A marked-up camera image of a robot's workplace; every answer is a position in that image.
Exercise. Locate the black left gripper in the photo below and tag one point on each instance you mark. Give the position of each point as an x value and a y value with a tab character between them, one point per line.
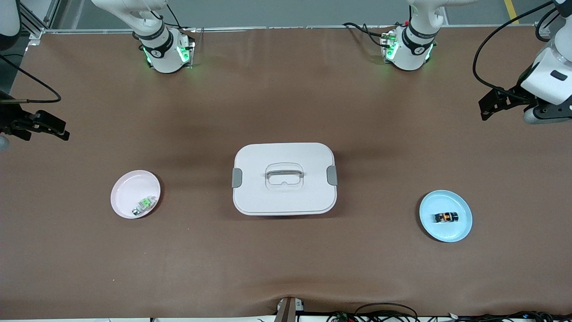
512	95

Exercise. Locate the black and orange switch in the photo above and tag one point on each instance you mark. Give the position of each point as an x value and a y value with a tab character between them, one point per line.
445	217

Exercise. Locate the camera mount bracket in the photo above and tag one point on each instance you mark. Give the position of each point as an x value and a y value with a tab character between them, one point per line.
286	311

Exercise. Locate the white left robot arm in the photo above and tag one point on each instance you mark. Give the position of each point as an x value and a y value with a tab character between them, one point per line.
413	49

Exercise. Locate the aluminium frame post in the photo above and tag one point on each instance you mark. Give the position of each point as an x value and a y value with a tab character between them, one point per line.
543	27
35	32

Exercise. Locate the white lidded storage box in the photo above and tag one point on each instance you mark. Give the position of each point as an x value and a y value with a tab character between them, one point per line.
286	197

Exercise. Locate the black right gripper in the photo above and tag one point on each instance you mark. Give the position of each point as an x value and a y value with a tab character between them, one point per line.
10	119

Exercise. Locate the pink round plate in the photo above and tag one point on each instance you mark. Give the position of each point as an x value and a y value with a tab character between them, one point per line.
127	197

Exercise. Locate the brown table mat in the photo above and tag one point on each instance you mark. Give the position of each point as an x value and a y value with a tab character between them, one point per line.
286	259

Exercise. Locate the light blue round plate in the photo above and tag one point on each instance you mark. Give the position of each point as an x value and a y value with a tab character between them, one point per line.
442	232

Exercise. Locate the green and white switch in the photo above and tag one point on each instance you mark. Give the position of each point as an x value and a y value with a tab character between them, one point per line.
144	205

